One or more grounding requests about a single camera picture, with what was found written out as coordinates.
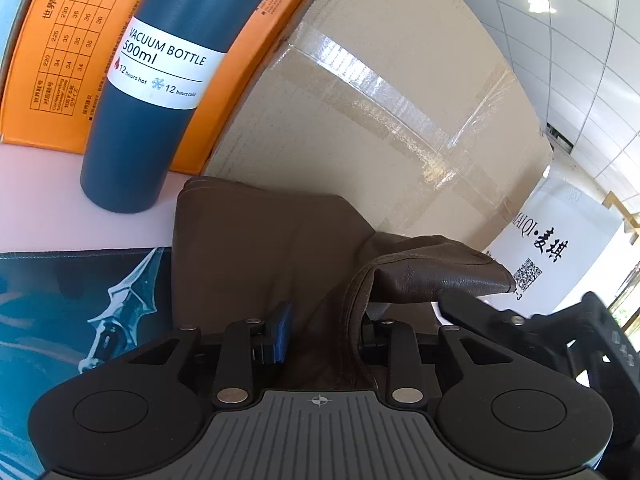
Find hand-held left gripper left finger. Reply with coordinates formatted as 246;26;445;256
117;301;294;408

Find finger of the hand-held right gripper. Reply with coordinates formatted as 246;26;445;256
438;291;537;335

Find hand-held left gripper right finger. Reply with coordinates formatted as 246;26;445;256
357;310;497;406

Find brown pants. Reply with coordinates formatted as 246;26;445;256
171;176;516;393

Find white paper bag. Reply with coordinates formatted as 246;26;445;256
482;164;627;318

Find blue printed desk mat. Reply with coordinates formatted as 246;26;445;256
0;246;176;480

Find brown taped cardboard box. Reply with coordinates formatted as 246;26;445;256
205;0;554;256

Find dark blue vacuum bottle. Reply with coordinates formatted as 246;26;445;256
80;0;292;214

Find orange cardboard box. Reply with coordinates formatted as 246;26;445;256
0;0;346;173

